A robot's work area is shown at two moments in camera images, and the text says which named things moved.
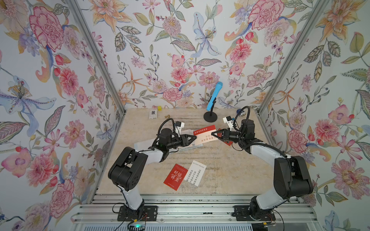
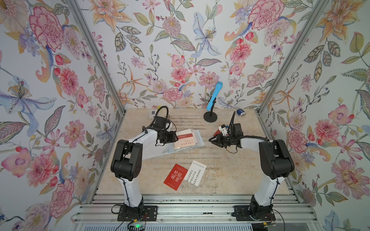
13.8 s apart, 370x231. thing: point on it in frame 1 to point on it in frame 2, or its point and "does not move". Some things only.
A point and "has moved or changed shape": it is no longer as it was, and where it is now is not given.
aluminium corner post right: (317, 12) does not move
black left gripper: (183, 142) to (172, 138)
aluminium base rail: (192, 208) does not move
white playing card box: (153, 114) does not move
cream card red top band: (204, 135) has moved or changed shape
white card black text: (194, 173) does not move
